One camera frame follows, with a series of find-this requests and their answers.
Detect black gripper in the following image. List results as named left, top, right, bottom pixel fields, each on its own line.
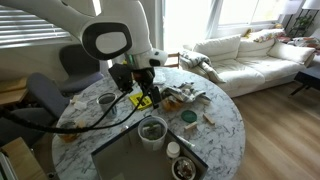
left=132, top=67, right=163, bottom=110

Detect silver metal cup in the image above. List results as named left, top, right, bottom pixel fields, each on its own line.
left=96, top=92, right=118, bottom=118

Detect dark blue cardboard box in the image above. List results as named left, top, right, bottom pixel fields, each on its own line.
left=90, top=115, right=209, bottom=180

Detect yellow black booklet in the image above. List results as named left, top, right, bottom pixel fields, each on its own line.
left=128, top=92, right=153, bottom=111

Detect orange snack bag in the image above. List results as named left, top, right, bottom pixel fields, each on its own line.
left=161, top=95, right=184, bottom=113

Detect striped dish towel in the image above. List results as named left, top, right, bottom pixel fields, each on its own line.
left=159, top=82, right=212, bottom=104

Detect wooden chair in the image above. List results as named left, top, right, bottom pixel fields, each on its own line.
left=164, top=52, right=181, bottom=69

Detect round green lid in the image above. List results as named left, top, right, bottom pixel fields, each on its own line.
left=180, top=109, right=198, bottom=124

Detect clear plastic deli container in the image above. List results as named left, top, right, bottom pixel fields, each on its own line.
left=137, top=115, right=169, bottom=152

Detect small wooden block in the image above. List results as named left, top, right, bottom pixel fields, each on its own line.
left=183, top=121, right=199, bottom=131
left=202, top=112, right=216, bottom=126
left=74, top=117, right=88, bottom=129

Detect grey white throw blanket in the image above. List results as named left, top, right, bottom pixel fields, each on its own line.
left=179, top=49, right=226, bottom=84

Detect white squeeze tube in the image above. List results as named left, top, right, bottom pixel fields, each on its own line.
left=176, top=134, right=196, bottom=150

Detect white crumpled tissue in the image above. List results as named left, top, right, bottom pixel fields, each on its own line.
left=71, top=96, right=88, bottom=111

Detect grey upholstered chair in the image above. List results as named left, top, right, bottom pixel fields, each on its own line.
left=58, top=44, right=104, bottom=94
left=0, top=72, right=71, bottom=148

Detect white sectional sofa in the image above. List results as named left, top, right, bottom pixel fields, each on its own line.
left=181, top=28, right=316, bottom=99

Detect white framed window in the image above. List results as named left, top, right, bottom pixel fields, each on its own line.
left=213, top=0, right=291, bottom=38

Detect floral patterned cushion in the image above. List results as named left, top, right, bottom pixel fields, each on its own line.
left=288, top=35, right=320, bottom=51
left=253, top=28, right=286, bottom=43

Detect white window blinds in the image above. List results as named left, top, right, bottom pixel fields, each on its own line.
left=0, top=4, right=73, bottom=49

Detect light wooden desk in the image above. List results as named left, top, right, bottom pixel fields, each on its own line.
left=0, top=77, right=29, bottom=107

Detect black coffee table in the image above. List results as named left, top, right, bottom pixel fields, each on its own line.
left=289, top=64, right=320, bottom=98

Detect white lampshade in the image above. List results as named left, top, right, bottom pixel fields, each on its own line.
left=301, top=0, right=320, bottom=11
left=281, top=0, right=303, bottom=16

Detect potted green plant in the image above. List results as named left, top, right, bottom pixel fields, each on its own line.
left=289, top=14, right=314, bottom=38

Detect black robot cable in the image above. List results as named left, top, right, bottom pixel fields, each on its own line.
left=0, top=84, right=151, bottom=134

